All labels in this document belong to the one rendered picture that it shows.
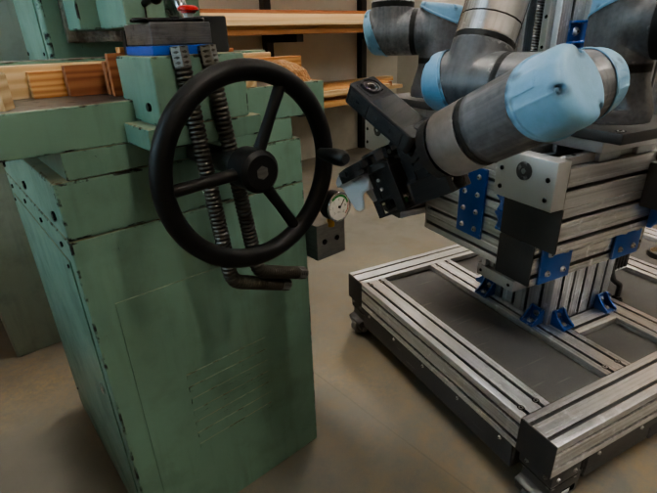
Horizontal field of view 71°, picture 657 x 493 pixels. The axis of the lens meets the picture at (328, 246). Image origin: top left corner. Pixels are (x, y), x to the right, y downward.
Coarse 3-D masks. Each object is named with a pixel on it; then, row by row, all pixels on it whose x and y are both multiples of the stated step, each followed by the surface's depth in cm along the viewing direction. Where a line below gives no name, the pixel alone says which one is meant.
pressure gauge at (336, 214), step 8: (328, 192) 93; (336, 192) 93; (328, 200) 92; (336, 200) 93; (344, 200) 94; (328, 208) 92; (336, 208) 93; (344, 208) 95; (328, 216) 92; (336, 216) 94; (344, 216) 95; (328, 224) 97
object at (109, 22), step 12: (96, 0) 82; (108, 0) 77; (120, 0) 73; (132, 0) 74; (108, 12) 79; (120, 12) 75; (132, 12) 74; (144, 12) 76; (156, 12) 77; (108, 24) 81; (120, 24) 76
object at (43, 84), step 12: (288, 60) 101; (300, 60) 103; (36, 72) 72; (48, 72) 73; (60, 72) 74; (36, 84) 72; (48, 84) 73; (60, 84) 74; (36, 96) 73; (48, 96) 74; (60, 96) 75
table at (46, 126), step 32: (96, 96) 74; (256, 96) 81; (288, 96) 85; (320, 96) 90; (0, 128) 58; (32, 128) 61; (64, 128) 63; (96, 128) 66; (128, 128) 67; (256, 128) 72; (0, 160) 59
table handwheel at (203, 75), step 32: (224, 64) 56; (256, 64) 59; (192, 96) 54; (160, 128) 54; (320, 128) 69; (160, 160) 54; (224, 160) 66; (256, 160) 61; (320, 160) 71; (160, 192) 55; (192, 192) 59; (256, 192) 63; (320, 192) 72; (288, 224) 71; (224, 256) 64; (256, 256) 68
